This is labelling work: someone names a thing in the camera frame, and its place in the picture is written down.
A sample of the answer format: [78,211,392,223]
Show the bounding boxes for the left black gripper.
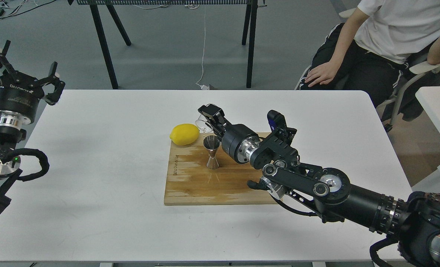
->
[0,40,66,126]

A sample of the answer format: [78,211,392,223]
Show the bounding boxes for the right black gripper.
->
[198,104,260,164]

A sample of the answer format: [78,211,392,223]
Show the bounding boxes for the steel double jigger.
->
[203,136,219,169]

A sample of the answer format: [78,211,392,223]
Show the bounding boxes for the clear glass measuring cup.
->
[195,115,214,135]

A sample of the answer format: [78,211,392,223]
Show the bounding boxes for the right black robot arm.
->
[198,104,440,267]

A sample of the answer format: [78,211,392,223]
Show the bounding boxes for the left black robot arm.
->
[0,40,65,215]

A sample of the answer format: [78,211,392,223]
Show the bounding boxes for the person's right hand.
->
[305,60,341,88]

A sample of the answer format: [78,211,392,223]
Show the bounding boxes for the yellow lemon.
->
[169,123,199,146]

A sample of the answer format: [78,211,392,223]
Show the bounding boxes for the wooden cutting board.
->
[164,134,275,205]

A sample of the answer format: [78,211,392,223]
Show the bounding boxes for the black metal rack table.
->
[68,0,265,89]

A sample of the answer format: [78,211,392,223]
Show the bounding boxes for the seated person white shirt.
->
[298,0,440,107]

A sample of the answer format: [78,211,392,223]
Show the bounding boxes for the white cable on floor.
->
[196,6,210,90]

